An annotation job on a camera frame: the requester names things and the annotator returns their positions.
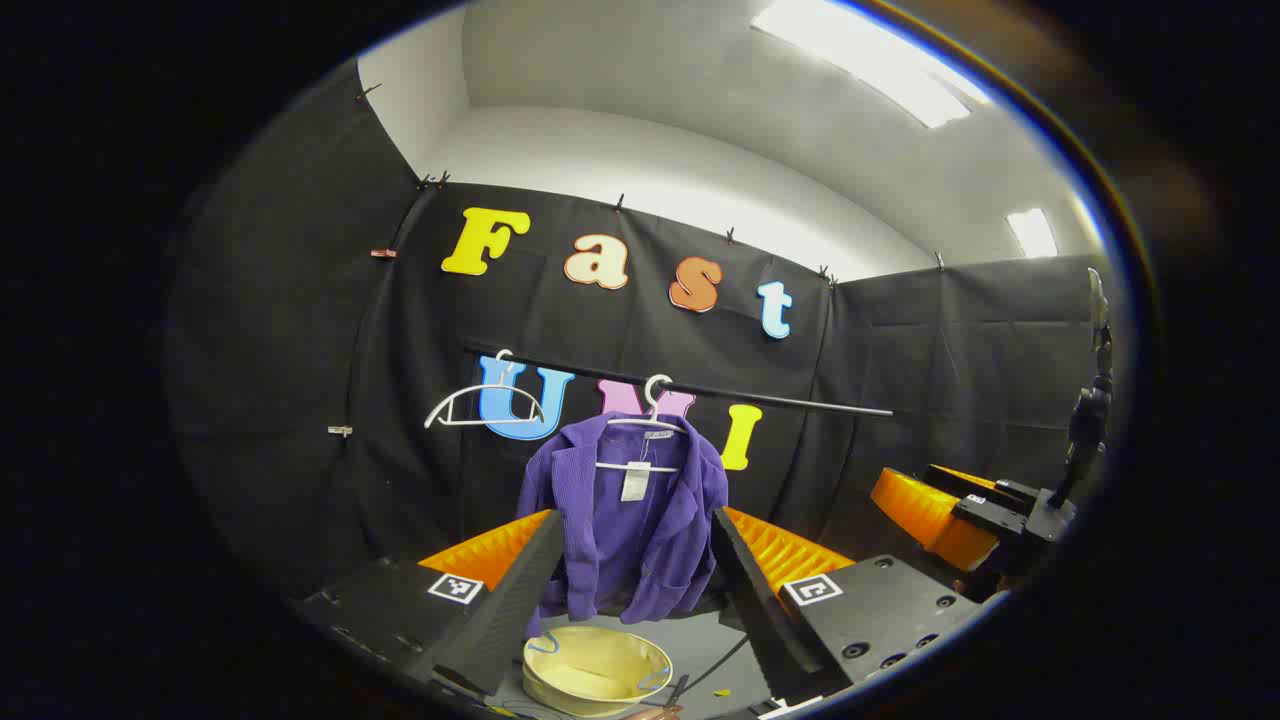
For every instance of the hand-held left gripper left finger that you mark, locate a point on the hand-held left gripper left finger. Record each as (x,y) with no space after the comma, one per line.
(510,610)

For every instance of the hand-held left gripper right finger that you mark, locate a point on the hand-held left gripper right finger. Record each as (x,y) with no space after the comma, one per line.
(760,610)

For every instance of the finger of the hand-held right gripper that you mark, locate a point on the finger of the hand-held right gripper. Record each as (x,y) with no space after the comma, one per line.
(925,515)

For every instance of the yellow round laundry hamper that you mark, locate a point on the yellow round laundry hamper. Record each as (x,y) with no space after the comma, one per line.
(590,675)

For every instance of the purple ribbed cardigan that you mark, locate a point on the purple ribbed cardigan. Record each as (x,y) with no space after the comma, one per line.
(660,540)

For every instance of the white clothes hanger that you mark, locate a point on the white clothes hanger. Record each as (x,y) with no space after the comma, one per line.
(625,467)
(490,422)

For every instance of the dark tripod stand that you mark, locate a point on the dark tripod stand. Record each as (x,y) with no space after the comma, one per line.
(1088,420)

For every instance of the black garment rack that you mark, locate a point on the black garment rack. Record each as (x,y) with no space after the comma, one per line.
(760,398)

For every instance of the small ceiling light panel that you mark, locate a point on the small ceiling light panel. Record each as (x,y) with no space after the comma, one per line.
(1032,232)

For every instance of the black backdrop cloth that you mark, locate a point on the black backdrop cloth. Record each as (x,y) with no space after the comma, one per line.
(300,350)

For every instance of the row of black backdrop clips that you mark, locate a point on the row of black backdrop clips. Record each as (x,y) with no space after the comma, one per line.
(432,181)

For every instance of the large ceiling light panel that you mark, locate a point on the large ceiling light panel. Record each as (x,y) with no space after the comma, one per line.
(880,60)

